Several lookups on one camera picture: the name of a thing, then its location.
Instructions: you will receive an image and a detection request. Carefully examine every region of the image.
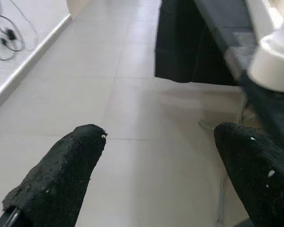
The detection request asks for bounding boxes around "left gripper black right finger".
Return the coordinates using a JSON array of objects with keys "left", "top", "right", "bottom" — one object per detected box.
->
[{"left": 213, "top": 121, "right": 284, "bottom": 227}]

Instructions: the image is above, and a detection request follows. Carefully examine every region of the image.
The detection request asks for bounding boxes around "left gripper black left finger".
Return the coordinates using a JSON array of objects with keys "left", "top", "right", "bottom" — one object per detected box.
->
[{"left": 1, "top": 123, "right": 108, "bottom": 227}]

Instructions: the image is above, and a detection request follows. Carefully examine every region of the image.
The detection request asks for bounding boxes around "white plastic children table top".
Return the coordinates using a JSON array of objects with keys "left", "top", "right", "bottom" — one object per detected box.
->
[{"left": 246, "top": 0, "right": 284, "bottom": 93}]

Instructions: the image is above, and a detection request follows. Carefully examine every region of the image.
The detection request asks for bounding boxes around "small black plug adapter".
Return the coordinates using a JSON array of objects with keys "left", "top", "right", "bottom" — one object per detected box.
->
[{"left": 0, "top": 26, "right": 18, "bottom": 47}]

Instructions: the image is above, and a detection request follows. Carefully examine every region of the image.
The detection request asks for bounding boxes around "black tablecloth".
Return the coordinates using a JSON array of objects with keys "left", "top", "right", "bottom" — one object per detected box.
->
[{"left": 153, "top": 0, "right": 284, "bottom": 157}]

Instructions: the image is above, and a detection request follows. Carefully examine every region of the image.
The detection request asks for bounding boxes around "black wall power cable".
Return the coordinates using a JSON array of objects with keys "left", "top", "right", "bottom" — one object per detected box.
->
[{"left": 0, "top": 0, "right": 38, "bottom": 62}]

